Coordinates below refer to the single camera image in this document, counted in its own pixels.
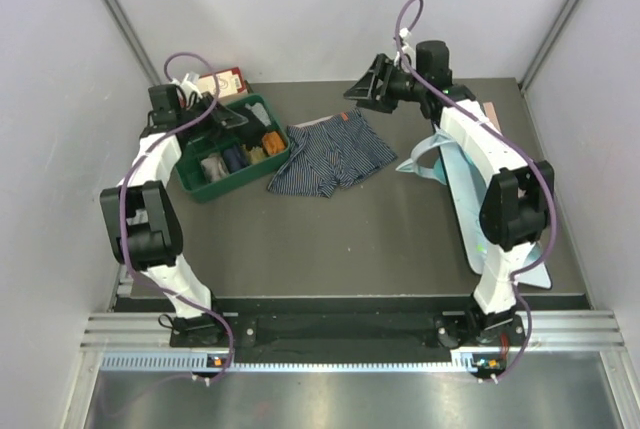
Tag red and cream book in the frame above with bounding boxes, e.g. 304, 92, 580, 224
196, 67, 249, 103

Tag mustard rolled sock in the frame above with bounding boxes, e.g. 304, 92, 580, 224
243, 146, 268, 165

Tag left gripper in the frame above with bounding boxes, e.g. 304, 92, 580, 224
177, 92, 247, 141

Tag black underwear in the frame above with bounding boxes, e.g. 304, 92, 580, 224
225, 106, 266, 149

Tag white slotted cable duct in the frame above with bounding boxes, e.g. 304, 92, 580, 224
99, 351, 501, 374

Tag navy rolled sock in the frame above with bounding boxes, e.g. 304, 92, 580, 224
222, 145, 250, 174

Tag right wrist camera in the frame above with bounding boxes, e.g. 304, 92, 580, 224
394, 28, 415, 70

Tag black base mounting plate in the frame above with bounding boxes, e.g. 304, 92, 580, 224
158, 296, 525, 362

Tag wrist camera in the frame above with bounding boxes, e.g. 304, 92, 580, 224
394, 28, 415, 70
179, 72, 201, 96

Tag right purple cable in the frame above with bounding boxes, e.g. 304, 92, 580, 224
394, 0, 559, 385

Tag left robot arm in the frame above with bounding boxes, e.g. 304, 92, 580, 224
100, 82, 227, 346

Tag light blue tablet board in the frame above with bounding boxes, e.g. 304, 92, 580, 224
435, 138, 554, 293

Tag beige rolled sock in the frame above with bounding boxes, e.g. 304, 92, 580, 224
200, 153, 229, 183

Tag striped blue boxer shorts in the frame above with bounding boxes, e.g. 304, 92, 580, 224
267, 108, 397, 198

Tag grey rolled sock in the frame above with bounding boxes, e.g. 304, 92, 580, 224
245, 103, 272, 128

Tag teal and pink book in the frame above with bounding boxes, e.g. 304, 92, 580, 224
481, 102, 502, 134

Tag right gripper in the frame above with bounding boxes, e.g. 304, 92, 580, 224
343, 56, 426, 115

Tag green compartment tray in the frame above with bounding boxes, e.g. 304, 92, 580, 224
176, 93, 290, 203

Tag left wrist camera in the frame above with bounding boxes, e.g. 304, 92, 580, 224
179, 72, 201, 96

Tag orange rolled sock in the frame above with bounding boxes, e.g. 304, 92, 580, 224
261, 131, 287, 156

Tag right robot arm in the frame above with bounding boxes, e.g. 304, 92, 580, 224
344, 40, 557, 345

